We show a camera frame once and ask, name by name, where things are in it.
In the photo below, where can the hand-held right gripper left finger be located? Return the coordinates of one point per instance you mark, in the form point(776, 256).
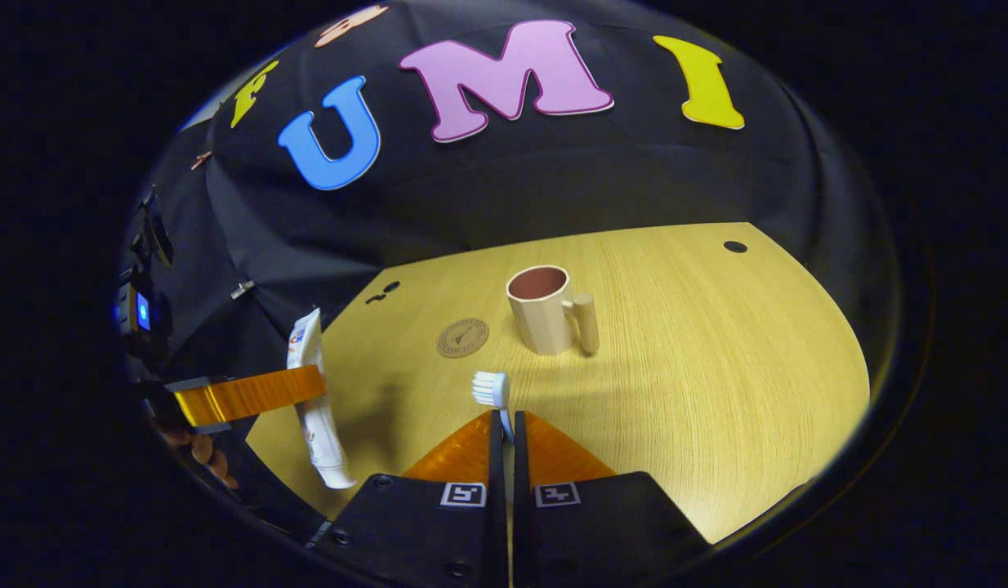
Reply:
point(497, 465)

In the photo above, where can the black backdrop cloth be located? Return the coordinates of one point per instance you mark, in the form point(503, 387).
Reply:
point(553, 180)

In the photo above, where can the white toothbrush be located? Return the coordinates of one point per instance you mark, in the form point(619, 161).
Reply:
point(492, 388)

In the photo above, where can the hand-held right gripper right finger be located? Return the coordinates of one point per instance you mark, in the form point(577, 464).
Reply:
point(520, 465)

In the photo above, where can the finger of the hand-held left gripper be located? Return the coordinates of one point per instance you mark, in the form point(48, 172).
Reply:
point(251, 394)

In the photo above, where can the beige cup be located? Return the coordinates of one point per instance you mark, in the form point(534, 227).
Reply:
point(541, 322)

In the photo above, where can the black clustered desk grommet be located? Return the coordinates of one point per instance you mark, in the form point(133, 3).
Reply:
point(381, 291)

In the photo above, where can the white toothpaste tube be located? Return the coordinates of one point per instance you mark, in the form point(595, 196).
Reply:
point(328, 445)

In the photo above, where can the silver cloth clip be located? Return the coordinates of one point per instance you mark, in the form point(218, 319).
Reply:
point(243, 289)

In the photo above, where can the orange cloth clip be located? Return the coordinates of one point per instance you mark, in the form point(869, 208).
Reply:
point(200, 160)

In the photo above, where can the black round desk grommet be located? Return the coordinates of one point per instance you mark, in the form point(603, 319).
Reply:
point(734, 246)

